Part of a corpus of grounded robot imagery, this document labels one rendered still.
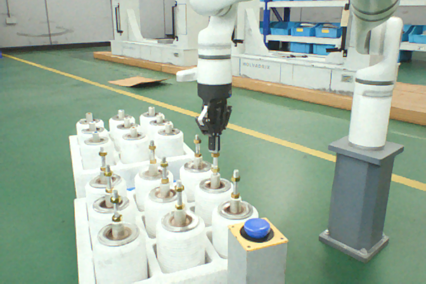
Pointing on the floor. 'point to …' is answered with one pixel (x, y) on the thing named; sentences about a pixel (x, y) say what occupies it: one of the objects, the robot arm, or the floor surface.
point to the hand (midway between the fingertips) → (214, 142)
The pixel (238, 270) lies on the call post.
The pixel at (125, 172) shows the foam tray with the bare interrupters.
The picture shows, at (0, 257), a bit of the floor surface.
